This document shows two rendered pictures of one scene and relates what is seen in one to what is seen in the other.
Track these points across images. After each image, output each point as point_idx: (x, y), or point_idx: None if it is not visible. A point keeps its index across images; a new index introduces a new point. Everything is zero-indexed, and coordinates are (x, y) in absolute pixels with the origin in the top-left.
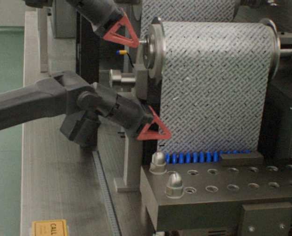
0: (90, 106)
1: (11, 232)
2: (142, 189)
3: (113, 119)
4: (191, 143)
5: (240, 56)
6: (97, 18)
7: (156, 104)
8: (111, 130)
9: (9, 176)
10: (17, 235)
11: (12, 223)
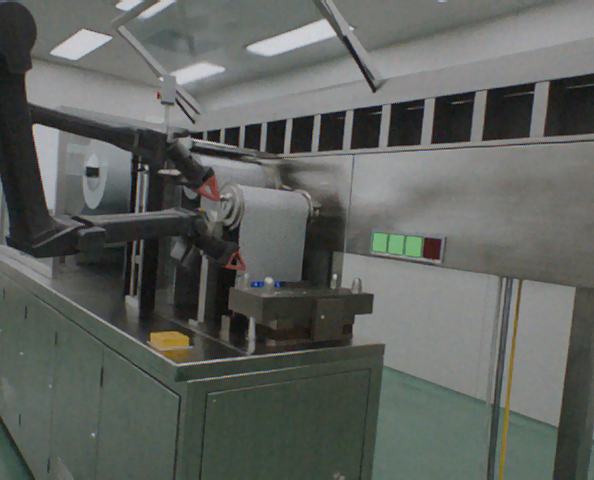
0: (202, 232)
1: None
2: (234, 304)
3: (210, 249)
4: (259, 275)
5: (289, 209)
6: (195, 174)
7: None
8: (157, 303)
9: None
10: None
11: None
